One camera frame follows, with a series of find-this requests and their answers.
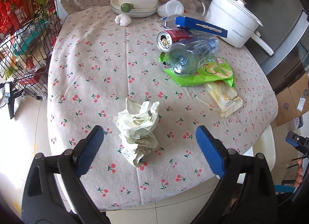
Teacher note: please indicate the small green fruit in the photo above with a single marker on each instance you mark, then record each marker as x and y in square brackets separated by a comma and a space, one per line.
[126, 7]

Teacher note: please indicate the white plastic trash bin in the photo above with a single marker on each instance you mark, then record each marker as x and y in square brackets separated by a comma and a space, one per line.
[265, 145]

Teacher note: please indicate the stacked white bowls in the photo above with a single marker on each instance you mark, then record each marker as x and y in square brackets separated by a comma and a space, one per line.
[141, 8]

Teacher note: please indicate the white tissue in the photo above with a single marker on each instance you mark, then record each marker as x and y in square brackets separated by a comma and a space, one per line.
[136, 124]

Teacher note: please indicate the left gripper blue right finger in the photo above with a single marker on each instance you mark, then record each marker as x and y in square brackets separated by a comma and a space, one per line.
[213, 150]

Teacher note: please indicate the white electric cooking pot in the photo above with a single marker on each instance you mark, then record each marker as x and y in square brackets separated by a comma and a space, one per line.
[240, 23]

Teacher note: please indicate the cherry print tablecloth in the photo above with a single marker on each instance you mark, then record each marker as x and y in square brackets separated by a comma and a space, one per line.
[97, 64]

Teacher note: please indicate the green onion rings bag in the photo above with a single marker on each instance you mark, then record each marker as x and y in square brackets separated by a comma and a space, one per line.
[214, 69]

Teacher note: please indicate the red drink can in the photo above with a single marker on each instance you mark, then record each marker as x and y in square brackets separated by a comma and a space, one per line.
[168, 37]

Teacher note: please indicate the blue plastic stool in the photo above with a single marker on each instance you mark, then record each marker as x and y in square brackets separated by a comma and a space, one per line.
[284, 189]

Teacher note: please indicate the black wire snack rack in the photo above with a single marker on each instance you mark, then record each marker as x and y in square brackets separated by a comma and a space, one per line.
[28, 35]

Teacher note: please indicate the small dark box on floor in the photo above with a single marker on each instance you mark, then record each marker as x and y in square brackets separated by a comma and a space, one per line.
[298, 122]

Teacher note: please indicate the cream snack wrapper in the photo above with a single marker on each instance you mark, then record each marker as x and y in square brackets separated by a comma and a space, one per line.
[225, 96]

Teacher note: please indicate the dark grey refrigerator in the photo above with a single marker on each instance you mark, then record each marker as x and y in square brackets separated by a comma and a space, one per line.
[285, 30]

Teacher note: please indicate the clear plastic water bottle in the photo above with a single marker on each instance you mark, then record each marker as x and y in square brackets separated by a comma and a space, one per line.
[186, 56]

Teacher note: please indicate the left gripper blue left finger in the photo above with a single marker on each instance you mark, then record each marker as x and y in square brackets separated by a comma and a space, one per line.
[87, 149]

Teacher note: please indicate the garlic bulb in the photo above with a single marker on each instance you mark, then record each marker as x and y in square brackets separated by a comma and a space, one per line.
[123, 20]

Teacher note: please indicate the lower cardboard box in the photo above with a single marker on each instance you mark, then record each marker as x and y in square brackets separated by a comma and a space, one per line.
[292, 101]

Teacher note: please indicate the person's right hand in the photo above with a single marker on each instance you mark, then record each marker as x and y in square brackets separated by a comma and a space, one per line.
[299, 177]

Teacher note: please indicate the blue biscuit stick box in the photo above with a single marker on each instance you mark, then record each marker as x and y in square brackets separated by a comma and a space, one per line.
[184, 22]

